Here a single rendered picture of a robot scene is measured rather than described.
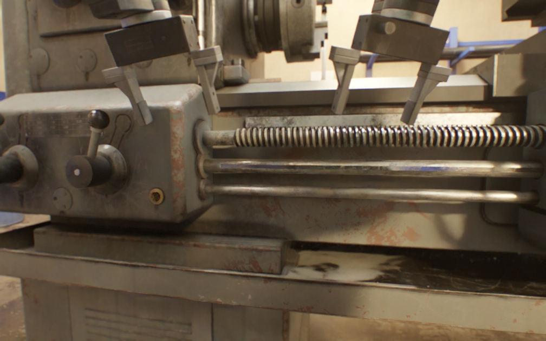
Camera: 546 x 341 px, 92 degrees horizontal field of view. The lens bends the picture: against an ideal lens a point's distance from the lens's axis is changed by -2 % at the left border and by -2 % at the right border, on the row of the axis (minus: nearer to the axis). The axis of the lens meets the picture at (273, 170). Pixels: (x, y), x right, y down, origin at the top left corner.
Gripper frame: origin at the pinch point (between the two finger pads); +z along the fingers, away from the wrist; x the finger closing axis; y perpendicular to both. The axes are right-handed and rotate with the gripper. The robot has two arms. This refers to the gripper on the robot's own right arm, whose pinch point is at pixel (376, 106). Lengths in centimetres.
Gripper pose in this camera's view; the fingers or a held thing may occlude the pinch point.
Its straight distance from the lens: 51.2
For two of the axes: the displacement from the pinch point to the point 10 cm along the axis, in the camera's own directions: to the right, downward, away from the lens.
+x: 9.8, 1.0, 1.5
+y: 0.9, 4.7, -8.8
